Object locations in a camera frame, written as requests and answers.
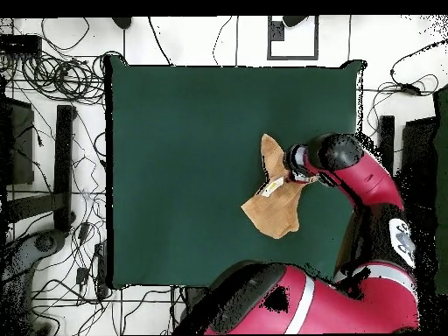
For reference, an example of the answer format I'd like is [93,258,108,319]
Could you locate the tan terry towel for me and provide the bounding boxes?
[240,133,318,241]

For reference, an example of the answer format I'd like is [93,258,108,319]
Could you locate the dark green table cloth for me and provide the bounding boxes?
[104,55,367,290]

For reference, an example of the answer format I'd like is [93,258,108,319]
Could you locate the black power strip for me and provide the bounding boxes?
[94,241,109,298]

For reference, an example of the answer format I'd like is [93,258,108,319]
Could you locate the black T-shaped stand base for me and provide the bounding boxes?
[6,104,77,234]
[378,115,396,174]

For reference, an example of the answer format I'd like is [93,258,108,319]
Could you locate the person's black shoe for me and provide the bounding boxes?
[282,15,310,28]
[111,16,133,30]

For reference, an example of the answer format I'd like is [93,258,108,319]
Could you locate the black square case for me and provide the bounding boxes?
[0,97,36,186]
[400,116,438,211]

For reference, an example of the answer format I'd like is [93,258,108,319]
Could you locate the grey caster base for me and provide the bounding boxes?
[0,228,67,335]

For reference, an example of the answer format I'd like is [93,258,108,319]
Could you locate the black electronics box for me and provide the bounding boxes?
[0,34,43,55]

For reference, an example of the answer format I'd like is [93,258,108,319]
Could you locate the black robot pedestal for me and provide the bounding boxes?
[183,286,211,316]

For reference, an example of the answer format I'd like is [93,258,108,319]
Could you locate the grey square floor frame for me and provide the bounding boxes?
[267,15,319,60]

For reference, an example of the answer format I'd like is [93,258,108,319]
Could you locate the tangled black cable bundle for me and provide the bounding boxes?
[0,17,106,106]

